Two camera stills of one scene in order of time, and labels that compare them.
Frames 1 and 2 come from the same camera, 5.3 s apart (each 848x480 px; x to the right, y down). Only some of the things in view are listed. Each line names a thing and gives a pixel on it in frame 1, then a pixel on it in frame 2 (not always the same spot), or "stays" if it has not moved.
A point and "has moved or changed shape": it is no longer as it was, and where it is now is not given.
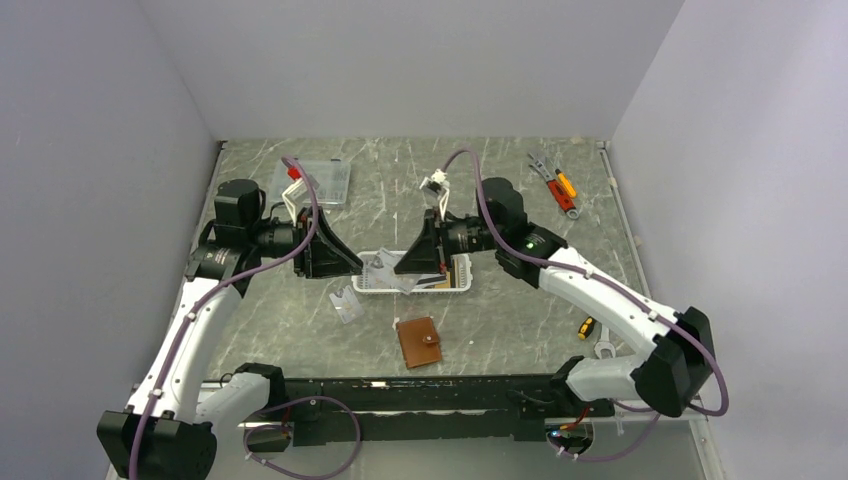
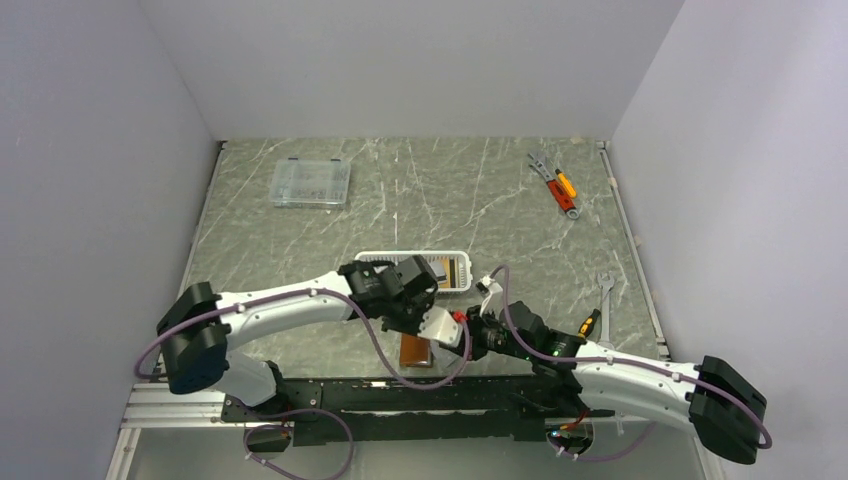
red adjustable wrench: [565, 202] stays
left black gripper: [325, 255] -> [423, 302]
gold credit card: [447, 283] stays
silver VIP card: [382, 273] has moved or changed shape
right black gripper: [429, 255] -> [475, 324]
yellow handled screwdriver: [566, 183] stays
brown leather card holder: [420, 342] has moved or changed shape
